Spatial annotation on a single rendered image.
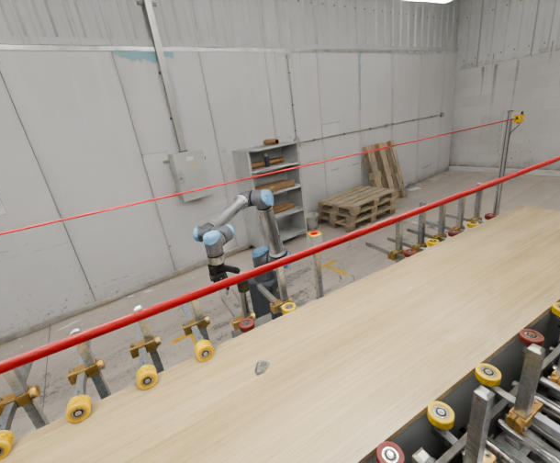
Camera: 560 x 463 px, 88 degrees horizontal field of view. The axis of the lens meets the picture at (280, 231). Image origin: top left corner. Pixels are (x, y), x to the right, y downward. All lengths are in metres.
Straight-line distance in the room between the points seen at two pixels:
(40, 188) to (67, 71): 1.25
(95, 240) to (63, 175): 0.79
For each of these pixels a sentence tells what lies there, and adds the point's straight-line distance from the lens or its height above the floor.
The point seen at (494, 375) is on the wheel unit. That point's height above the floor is 0.91.
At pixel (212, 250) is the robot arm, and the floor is 1.30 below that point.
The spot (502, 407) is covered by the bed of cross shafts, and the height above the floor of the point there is 0.84.
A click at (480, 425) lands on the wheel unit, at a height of 1.05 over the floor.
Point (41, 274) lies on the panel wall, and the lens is 4.22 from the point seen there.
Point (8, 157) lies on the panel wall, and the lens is 4.01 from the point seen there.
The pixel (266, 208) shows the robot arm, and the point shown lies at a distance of 2.11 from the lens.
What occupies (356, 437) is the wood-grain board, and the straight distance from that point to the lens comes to 1.18.
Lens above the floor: 1.88
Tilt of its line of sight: 21 degrees down
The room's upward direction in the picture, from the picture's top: 8 degrees counter-clockwise
